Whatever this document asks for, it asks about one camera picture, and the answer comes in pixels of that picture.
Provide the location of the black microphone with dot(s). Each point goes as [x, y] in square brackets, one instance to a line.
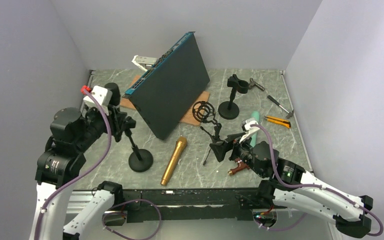
[115, 98]

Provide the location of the small black handled hammer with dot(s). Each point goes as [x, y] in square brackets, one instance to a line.
[289, 115]

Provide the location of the black tripod shock mount stand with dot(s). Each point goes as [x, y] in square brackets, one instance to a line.
[205, 113]

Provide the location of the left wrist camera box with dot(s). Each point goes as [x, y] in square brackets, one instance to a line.
[101, 95]

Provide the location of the black stand with black microphone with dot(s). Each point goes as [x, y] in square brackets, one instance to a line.
[140, 160]

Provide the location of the black round base mic stand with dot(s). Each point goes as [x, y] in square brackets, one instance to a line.
[228, 109]

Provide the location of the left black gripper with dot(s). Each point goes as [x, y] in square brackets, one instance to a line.
[116, 119]

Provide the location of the gold microphone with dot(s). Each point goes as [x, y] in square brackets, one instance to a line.
[180, 146]

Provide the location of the yellow utility knife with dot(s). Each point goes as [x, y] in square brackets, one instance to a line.
[278, 121]

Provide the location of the teal green microphone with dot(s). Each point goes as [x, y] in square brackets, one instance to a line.
[256, 116]

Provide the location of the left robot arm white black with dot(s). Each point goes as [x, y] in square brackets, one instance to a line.
[58, 169]

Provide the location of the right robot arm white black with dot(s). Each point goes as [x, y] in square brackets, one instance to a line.
[288, 185]

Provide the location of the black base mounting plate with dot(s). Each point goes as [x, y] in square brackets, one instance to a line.
[191, 204]

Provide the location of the white metal bracket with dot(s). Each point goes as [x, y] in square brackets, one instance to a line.
[144, 63]

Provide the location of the blue network switch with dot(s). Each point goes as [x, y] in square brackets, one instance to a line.
[165, 92]

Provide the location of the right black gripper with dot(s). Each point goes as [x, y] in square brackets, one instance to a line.
[220, 149]

